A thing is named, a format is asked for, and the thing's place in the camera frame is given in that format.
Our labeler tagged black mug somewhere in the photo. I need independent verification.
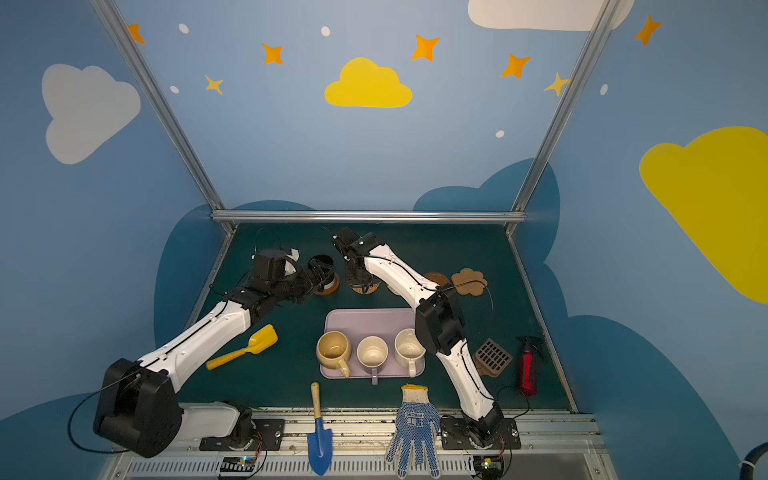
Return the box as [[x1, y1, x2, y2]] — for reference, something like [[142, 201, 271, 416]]
[[307, 254, 336, 293]]

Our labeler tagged brown wooden coaster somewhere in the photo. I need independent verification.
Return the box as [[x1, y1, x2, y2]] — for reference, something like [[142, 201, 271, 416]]
[[425, 272, 451, 287], [314, 274, 340, 297]]

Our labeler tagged round woven rattan coaster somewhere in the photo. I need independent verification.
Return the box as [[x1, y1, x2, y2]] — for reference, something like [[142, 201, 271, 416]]
[[352, 282, 380, 295]]

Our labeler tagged yellow mug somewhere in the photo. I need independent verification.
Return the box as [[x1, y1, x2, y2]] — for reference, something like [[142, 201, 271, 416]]
[[316, 331, 352, 378]]

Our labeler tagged lilac mug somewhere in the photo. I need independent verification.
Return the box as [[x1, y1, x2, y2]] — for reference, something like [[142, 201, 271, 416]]
[[357, 336, 389, 386]]

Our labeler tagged white mug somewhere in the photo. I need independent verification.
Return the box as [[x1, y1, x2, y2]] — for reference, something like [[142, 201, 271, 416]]
[[394, 328, 426, 378]]

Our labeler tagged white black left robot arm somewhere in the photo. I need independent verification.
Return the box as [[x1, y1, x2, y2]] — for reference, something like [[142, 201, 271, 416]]
[[93, 249, 335, 458]]

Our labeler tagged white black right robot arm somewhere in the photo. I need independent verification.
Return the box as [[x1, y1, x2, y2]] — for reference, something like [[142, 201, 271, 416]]
[[332, 228, 504, 447]]

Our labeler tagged flower-shaped cork coaster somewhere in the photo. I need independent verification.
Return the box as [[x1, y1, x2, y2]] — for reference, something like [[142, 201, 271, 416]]
[[451, 268, 488, 297]]

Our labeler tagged yellow plastic scoop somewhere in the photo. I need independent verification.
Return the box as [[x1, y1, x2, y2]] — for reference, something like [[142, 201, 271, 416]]
[[206, 324, 278, 370]]

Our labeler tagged lilac plastic tray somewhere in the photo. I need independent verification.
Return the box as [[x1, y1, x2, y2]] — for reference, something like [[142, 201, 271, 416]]
[[316, 308, 426, 385]]

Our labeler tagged blue garden trowel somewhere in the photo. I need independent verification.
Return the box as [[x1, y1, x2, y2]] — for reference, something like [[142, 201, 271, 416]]
[[307, 382, 333, 476]]

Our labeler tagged blue dotted work glove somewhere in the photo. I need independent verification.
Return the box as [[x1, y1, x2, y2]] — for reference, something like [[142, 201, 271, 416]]
[[386, 384, 441, 479]]

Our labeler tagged brown slotted scoop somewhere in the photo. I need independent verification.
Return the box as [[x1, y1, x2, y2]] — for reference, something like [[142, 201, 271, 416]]
[[472, 339, 513, 378]]

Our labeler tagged red brush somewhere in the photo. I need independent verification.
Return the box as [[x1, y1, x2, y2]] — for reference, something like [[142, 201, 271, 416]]
[[517, 336, 547, 397]]

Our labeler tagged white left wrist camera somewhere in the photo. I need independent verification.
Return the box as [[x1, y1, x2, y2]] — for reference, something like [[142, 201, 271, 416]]
[[283, 248, 300, 277]]

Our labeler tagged aluminium rear frame rail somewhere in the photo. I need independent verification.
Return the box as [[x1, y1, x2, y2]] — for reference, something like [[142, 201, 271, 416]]
[[211, 210, 526, 224]]

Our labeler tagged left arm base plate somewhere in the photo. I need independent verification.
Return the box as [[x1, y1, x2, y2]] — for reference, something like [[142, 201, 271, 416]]
[[199, 418, 285, 452]]

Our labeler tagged right aluminium frame post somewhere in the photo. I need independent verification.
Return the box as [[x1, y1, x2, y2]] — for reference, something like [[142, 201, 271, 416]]
[[505, 0, 621, 241]]

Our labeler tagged aluminium frame post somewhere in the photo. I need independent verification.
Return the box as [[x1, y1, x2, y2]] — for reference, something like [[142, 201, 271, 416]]
[[505, 0, 621, 241], [90, 0, 226, 213]]

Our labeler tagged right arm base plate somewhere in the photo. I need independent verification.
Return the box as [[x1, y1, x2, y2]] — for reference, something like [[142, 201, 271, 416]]
[[440, 415, 522, 451]]

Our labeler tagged left aluminium frame post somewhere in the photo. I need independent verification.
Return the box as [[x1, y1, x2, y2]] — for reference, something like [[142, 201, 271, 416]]
[[90, 0, 226, 213]]

